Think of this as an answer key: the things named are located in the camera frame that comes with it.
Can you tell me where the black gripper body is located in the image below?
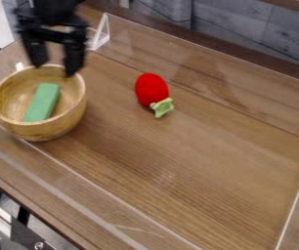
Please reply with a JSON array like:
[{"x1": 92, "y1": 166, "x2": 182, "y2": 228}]
[{"x1": 13, "y1": 0, "x2": 90, "y2": 44}]

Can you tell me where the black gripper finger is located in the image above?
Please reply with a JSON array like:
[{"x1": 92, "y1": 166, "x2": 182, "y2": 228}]
[
  {"x1": 64, "y1": 32, "x2": 87, "y2": 77},
  {"x1": 21, "y1": 31, "x2": 48, "y2": 67}
]

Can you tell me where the green rectangular stick block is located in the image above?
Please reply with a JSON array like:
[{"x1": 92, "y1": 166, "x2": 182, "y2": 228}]
[{"x1": 23, "y1": 83, "x2": 60, "y2": 122}]

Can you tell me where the brown wooden bowl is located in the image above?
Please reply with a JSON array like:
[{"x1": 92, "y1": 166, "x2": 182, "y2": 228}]
[{"x1": 0, "y1": 64, "x2": 87, "y2": 142}]

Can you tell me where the black table leg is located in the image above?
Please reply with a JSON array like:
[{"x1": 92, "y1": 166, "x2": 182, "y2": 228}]
[{"x1": 17, "y1": 207, "x2": 29, "y2": 226}]

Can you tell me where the clear acrylic corner bracket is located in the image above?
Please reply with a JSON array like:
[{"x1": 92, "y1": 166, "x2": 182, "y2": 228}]
[{"x1": 88, "y1": 14, "x2": 111, "y2": 51}]

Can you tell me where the red plush strawberry toy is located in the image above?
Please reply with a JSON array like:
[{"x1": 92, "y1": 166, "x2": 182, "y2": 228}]
[{"x1": 135, "y1": 72, "x2": 175, "y2": 118}]

